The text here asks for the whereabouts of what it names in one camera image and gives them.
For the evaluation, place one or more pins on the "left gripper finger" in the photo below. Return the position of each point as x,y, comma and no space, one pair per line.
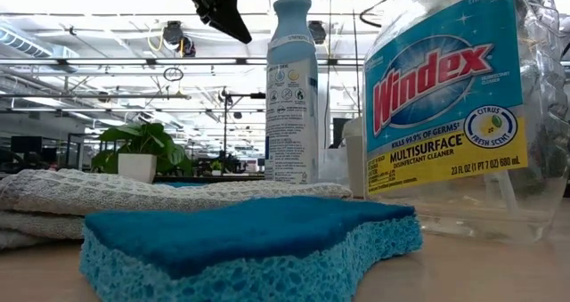
231,17

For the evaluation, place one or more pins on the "air freshener can blue cap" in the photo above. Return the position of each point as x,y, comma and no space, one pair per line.
291,115

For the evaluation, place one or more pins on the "wavy blue sponge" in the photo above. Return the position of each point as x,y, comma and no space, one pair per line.
249,235
178,184

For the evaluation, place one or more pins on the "grey waffle towel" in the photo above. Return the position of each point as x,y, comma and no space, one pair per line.
133,190

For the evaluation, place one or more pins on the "Windex bottle red nozzle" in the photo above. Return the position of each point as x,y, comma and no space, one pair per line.
445,92

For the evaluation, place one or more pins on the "black ceiling fixture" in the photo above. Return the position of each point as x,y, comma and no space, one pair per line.
173,32
317,31

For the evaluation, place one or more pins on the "black pole stand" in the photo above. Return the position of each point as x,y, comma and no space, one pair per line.
225,124

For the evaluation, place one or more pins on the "small background plant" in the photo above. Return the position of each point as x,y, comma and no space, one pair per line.
216,166

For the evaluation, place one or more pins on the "black rectangular screen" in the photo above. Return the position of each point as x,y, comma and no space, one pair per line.
339,130

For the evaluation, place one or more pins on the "green plant in white pot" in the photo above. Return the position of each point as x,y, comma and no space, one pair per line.
138,166

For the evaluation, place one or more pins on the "small frosted plastic bin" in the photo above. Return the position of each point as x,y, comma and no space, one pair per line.
331,166

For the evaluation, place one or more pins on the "grey plastic bin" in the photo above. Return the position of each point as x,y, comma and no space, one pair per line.
355,168

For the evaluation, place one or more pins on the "black monitor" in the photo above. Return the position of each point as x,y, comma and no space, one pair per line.
26,144

